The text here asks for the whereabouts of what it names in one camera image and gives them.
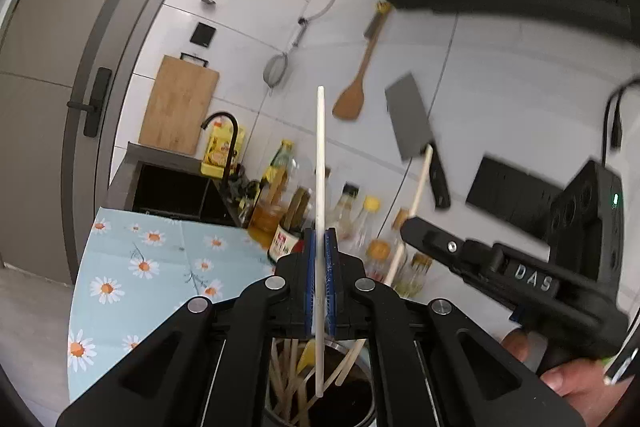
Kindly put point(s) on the black wall switch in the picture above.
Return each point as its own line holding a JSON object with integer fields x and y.
{"x": 203, "y": 35}

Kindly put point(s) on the grey door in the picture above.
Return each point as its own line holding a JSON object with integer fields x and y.
{"x": 50, "y": 32}

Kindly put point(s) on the light bamboo chopstick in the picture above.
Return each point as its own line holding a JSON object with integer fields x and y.
{"x": 320, "y": 157}
{"x": 422, "y": 177}

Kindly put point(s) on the yellow bottle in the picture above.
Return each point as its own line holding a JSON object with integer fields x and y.
{"x": 217, "y": 152}

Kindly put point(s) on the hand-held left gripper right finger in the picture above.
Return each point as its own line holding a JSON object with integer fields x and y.
{"x": 331, "y": 277}

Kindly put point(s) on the wooden cutting board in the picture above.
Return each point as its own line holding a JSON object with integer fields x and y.
{"x": 177, "y": 107}

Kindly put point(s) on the black wall socket panel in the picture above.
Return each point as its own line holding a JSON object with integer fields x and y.
{"x": 510, "y": 192}

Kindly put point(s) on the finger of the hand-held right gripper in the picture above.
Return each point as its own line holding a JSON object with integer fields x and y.
{"x": 440, "y": 247}

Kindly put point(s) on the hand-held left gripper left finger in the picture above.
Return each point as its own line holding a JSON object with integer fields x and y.
{"x": 310, "y": 277}

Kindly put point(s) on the wooden spatula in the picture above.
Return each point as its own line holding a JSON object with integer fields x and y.
{"x": 350, "y": 99}

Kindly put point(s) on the black sink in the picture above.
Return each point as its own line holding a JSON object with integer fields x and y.
{"x": 170, "y": 192}

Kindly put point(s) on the black utensil holder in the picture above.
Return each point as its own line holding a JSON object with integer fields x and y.
{"x": 350, "y": 402}

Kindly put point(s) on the metal strainer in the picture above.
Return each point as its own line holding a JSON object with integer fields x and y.
{"x": 276, "y": 74}

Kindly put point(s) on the black faucet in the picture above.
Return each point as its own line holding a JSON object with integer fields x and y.
{"x": 232, "y": 127}

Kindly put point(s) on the row of condiment bottles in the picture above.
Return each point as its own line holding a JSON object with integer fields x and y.
{"x": 265, "y": 217}

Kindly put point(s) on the person's right hand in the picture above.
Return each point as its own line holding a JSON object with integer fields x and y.
{"x": 575, "y": 382}

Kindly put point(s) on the blue daisy tablecloth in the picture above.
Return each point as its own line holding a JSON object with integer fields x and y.
{"x": 150, "y": 297}

